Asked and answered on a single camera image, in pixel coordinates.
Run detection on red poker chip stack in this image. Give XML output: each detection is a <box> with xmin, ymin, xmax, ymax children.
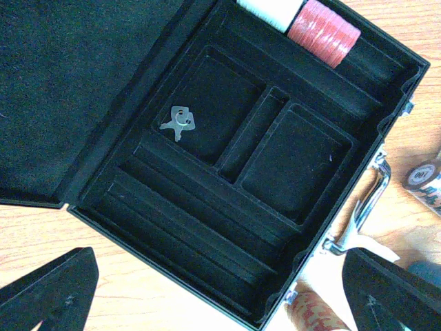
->
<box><xmin>287</xmin><ymin>0</ymin><xmax>361</xmax><ymax>68</ymax></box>

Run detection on orange white poker chip stack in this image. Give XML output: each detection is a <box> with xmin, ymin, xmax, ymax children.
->
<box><xmin>286</xmin><ymin>292</ymin><xmax>349</xmax><ymax>331</ymax></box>

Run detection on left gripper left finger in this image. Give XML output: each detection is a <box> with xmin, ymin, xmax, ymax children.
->
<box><xmin>1</xmin><ymin>247</ymin><xmax>99</xmax><ymax>330</ymax></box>

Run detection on black poker set case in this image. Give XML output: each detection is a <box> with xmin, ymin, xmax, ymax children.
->
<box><xmin>1</xmin><ymin>1</ymin><xmax>430</xmax><ymax>330</ymax></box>

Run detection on small silver keys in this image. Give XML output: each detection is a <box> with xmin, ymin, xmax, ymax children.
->
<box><xmin>159</xmin><ymin>106</ymin><xmax>196</xmax><ymax>142</ymax></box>

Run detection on light green poker chip stack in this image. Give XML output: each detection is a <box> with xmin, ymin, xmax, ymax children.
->
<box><xmin>407</xmin><ymin>261</ymin><xmax>441</xmax><ymax>288</ymax></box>

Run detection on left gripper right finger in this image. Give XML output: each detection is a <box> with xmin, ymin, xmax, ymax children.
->
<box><xmin>342</xmin><ymin>248</ymin><xmax>440</xmax><ymax>330</ymax></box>

